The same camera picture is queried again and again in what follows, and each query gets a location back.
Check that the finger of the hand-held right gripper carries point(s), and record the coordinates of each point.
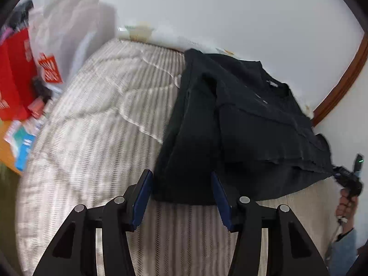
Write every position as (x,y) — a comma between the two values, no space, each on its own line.
(340,171)

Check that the person's right hand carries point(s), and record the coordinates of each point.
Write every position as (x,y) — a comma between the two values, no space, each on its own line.
(346,210)

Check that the black sweatshirt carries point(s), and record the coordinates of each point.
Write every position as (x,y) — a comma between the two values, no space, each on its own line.
(244,135)

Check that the small red box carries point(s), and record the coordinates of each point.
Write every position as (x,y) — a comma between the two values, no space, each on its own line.
(36,107)

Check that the white plastic bag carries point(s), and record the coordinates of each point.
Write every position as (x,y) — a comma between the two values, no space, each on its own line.
(72,34)

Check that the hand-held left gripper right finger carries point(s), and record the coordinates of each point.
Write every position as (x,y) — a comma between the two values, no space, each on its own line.
(222,204)

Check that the person's right forearm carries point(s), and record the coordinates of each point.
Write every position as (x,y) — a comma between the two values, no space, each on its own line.
(343,253)

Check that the white teal packet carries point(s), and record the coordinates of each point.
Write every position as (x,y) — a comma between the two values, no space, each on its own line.
(20,130)

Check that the red paper shopping bag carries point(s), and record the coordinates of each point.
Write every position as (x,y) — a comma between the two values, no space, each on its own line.
(14,77)

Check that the white rolled sheet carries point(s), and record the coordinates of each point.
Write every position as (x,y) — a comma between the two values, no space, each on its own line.
(141,31)

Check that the striped bed mattress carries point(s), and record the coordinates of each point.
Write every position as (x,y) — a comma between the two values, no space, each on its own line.
(100,135)

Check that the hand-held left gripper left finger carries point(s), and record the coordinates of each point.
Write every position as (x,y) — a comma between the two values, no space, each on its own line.
(142,201)

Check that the brown wooden door frame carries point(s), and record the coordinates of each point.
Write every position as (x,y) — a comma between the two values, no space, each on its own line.
(345,83)

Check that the blue flat box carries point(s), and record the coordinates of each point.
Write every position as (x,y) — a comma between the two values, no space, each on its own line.
(26,152)

